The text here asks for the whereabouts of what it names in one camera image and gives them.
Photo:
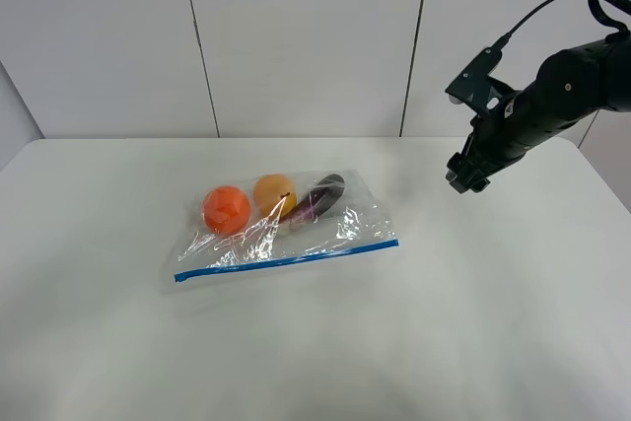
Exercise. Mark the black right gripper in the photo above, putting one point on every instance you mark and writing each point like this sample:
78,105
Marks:
515,126

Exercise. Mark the orange toy fruit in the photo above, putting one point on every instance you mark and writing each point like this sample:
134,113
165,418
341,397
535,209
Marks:
226,210

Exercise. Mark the purple toy eggplant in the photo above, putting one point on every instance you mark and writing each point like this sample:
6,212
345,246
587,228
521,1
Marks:
322,196

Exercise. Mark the yellow toy pear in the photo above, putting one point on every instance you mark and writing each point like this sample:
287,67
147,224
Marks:
275,195

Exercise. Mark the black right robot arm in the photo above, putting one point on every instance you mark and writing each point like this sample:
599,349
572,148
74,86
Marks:
569,86

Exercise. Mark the clear zip bag blue seal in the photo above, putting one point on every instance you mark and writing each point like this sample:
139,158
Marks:
357,223

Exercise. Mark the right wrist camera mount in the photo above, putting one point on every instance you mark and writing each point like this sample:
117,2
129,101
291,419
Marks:
475,87

